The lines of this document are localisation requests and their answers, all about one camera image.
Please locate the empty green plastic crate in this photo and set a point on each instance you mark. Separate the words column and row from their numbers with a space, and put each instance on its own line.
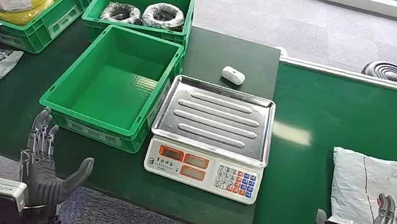
column 112, row 92

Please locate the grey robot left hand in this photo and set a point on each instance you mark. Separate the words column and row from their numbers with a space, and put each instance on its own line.
column 42, row 177

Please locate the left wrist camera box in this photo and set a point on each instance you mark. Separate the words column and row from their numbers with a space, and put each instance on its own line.
column 5, row 199

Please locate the green conveyor belt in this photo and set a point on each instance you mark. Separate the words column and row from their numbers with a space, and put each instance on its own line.
column 307, row 167

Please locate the white electronic weighing scale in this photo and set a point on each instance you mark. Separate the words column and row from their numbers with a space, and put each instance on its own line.
column 213, row 130

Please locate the black ribbed round floor object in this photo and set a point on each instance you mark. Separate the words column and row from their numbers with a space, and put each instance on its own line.
column 391, row 73

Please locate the small white oval device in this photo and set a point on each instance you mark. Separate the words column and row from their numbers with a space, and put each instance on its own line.
column 233, row 75

